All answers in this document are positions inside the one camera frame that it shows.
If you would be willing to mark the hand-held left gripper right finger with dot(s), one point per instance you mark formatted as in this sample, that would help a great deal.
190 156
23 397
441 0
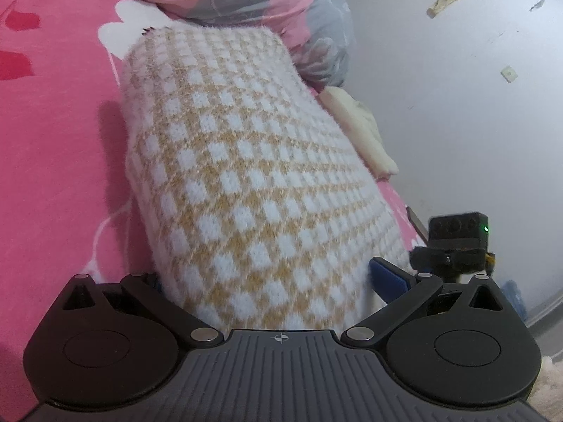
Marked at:
387 279

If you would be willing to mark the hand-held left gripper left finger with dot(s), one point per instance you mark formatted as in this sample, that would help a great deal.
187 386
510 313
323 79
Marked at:
167 312

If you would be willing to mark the beige houndstooth knit cardigan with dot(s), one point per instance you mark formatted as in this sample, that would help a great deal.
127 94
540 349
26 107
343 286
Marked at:
250 176

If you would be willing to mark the light blue object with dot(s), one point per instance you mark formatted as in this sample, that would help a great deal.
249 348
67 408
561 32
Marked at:
512 296

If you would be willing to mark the cream folded cloth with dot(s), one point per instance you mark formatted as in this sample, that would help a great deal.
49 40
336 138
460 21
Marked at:
360 132

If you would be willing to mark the white fluffy rug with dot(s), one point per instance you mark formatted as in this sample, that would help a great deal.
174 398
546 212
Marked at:
547 387

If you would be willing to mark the small beige tape piece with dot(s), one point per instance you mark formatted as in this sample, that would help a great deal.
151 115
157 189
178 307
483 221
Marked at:
509 73

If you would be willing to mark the pink floral fleece blanket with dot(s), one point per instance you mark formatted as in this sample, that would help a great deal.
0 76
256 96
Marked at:
57 140

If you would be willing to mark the beige tape strip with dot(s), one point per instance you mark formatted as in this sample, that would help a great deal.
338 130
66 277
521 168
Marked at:
444 2

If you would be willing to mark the pink grey floral quilt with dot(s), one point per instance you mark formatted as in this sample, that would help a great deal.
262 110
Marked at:
264 4

